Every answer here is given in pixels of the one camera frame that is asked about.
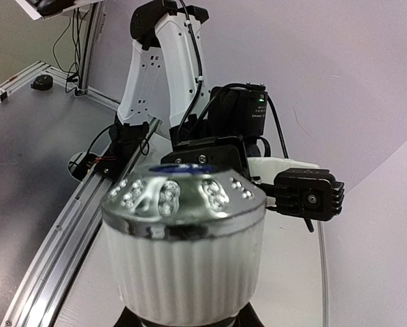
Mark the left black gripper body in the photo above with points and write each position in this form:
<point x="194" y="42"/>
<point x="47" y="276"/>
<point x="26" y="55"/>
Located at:
<point x="224" y="151"/>

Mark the white faucet chrome knob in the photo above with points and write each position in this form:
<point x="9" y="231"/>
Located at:
<point x="185" y="243"/>

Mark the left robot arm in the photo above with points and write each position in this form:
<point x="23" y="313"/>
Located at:
<point x="167" y="81"/>

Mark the black round puck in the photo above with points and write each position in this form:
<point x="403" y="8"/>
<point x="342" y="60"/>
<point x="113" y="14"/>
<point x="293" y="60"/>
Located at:
<point x="43" y="82"/>

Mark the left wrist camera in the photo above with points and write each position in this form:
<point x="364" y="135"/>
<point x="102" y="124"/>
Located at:
<point x="298" y="189"/>

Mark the aluminium frame stand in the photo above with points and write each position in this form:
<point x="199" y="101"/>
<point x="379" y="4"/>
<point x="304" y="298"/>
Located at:
<point x="62" y="44"/>

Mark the aluminium front rail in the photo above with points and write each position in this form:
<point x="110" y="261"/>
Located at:
<point x="46" y="283"/>

